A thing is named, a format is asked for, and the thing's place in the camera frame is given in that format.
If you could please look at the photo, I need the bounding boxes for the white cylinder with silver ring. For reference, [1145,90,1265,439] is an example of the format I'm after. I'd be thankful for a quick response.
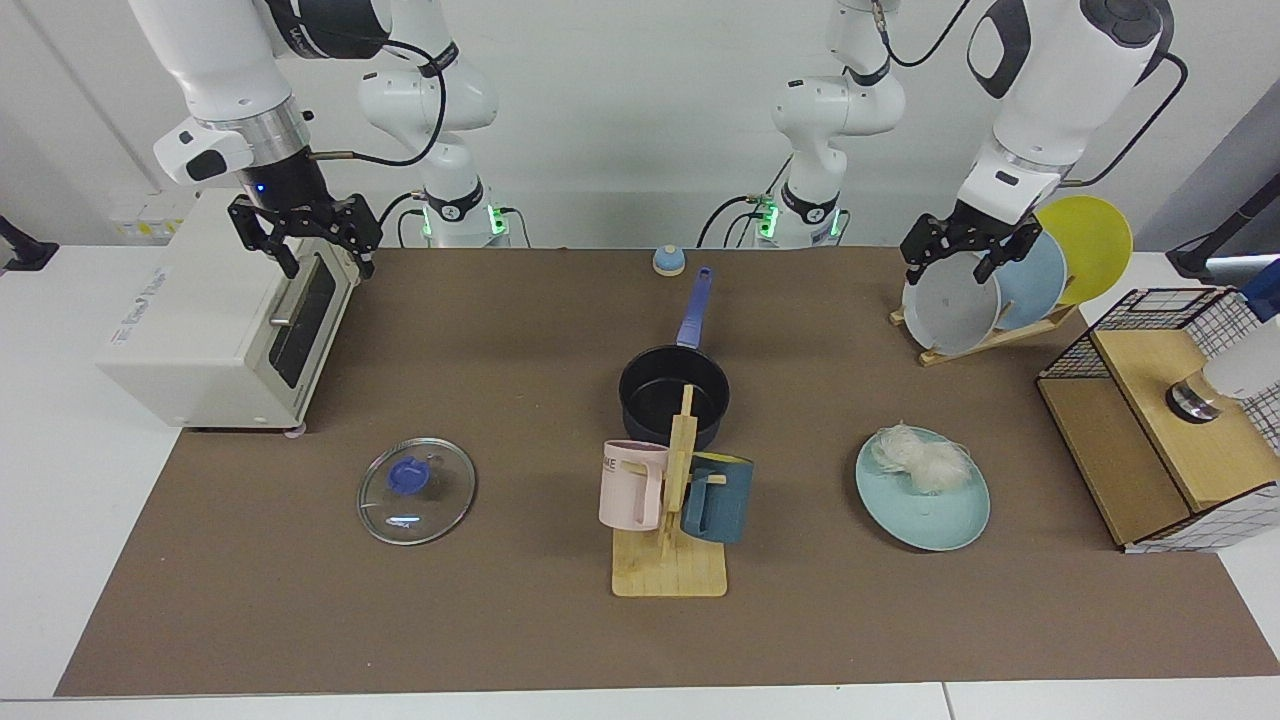
[1165,335,1280,425]

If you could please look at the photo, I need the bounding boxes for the wooden plate rack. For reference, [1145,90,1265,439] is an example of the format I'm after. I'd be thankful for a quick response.
[889,302,1079,368]

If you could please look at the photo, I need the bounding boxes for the blue object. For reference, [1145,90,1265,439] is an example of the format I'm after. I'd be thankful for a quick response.
[1238,258,1280,323]

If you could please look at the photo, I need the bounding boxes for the grey plate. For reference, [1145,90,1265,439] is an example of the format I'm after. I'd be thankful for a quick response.
[901,250,1002,357]

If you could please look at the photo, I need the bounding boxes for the pale toaster oven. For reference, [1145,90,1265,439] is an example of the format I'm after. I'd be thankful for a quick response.
[96,188,363,438]

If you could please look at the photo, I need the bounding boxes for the black base cable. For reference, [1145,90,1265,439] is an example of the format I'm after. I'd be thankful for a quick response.
[697,195,773,249]
[370,192,431,249]

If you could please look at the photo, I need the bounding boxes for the black stand pole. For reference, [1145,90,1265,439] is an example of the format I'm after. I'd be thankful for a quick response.
[1165,172,1280,281]

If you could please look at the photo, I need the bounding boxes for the pink cup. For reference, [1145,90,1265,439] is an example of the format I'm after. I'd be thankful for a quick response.
[598,440,670,532]

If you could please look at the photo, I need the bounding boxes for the wire basket with wooden floor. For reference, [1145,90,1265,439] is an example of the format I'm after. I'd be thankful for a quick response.
[1036,287,1280,554]

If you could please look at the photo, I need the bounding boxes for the light blue plate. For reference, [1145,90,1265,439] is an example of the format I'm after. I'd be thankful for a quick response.
[985,232,1069,331]

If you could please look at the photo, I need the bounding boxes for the white vermicelli bundle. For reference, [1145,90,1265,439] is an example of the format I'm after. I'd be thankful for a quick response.
[868,423,974,496]

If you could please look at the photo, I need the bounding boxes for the brown table cloth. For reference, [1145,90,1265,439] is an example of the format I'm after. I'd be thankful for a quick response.
[55,247,1280,698]

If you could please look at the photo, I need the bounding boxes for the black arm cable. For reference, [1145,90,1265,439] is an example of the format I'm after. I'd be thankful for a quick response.
[1060,50,1189,189]
[308,38,448,168]

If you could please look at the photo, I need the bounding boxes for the dark blue cup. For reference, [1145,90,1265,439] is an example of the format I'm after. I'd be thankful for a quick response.
[680,452,754,545]

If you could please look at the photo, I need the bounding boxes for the black pot with blue handle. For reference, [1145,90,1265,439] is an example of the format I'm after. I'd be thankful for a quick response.
[618,266,732,453]

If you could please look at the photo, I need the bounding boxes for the white wall sockets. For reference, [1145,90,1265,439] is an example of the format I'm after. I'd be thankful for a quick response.
[108,190,201,241]

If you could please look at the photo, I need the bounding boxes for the wooden cup stand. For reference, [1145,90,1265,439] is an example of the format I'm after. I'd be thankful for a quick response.
[611,384,729,599]

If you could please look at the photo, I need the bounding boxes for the pale teal plate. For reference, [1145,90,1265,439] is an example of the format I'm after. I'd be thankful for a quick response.
[855,426,992,553]

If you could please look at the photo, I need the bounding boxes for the glass lid with blue knob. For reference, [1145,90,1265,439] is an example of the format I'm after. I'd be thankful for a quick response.
[357,437,477,547]

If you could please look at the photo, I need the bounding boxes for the yellow plate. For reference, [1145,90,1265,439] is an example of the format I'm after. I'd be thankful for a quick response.
[1033,195,1134,306]

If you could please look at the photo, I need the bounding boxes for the black clamp bracket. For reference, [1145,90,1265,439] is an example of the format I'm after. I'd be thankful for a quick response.
[0,215,59,273]

